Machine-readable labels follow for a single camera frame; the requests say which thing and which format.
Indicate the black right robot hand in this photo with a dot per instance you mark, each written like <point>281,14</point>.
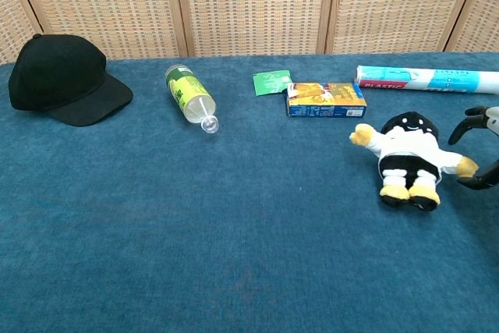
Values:
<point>475,121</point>

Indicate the black white penguin plush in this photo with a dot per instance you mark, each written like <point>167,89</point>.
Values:
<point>409,149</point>

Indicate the blue carpet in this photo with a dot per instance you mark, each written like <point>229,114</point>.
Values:
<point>234,212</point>

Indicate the plastic wrap roll teal label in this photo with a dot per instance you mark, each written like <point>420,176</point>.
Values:
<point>425,79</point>

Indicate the blue yellow snack box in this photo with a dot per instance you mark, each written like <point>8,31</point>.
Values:
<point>325,100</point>

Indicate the green sachet packet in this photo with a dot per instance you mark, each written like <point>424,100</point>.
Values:
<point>270,82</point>

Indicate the clear plastic bottle yellow label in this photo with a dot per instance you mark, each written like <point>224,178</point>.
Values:
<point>190,92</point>

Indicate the black baseball cap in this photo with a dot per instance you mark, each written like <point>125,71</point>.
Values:
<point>58,75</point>

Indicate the woven folding screen wooden frame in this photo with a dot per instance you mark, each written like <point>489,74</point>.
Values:
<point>249,5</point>

